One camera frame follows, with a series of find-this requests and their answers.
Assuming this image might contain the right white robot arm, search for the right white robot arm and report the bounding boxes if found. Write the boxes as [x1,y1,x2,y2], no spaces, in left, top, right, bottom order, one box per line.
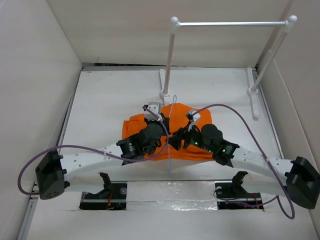
[168,124,320,210]

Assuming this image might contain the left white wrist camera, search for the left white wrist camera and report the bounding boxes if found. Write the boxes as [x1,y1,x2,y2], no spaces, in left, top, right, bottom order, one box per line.
[142,101,164,121]

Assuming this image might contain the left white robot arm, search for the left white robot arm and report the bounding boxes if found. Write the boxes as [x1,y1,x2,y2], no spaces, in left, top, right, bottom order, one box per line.
[35,114,169,200]

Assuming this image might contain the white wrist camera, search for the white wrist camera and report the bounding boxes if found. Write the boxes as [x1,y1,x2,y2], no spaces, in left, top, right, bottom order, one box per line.
[142,101,164,121]
[186,109,201,132]

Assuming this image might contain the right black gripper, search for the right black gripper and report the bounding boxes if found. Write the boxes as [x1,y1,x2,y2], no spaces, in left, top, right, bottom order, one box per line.
[165,121,215,154]

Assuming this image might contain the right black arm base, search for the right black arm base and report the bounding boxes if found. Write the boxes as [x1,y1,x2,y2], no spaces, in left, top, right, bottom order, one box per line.
[213,171,264,210]

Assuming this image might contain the white clothes rack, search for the white clothes rack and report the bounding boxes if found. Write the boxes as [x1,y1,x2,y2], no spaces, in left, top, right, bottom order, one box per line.
[159,15,298,119]

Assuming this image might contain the light blue wire hanger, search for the light blue wire hanger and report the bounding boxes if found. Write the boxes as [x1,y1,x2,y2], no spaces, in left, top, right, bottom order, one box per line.
[166,94,179,174]

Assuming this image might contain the orange trousers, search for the orange trousers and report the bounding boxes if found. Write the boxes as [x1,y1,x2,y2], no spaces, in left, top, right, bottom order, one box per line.
[122,103,213,162]

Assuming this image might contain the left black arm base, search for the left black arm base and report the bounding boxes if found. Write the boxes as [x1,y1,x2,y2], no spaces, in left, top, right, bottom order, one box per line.
[79,172,128,211]

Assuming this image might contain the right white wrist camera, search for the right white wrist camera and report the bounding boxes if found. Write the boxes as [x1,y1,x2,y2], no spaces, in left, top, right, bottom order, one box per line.
[186,109,201,132]

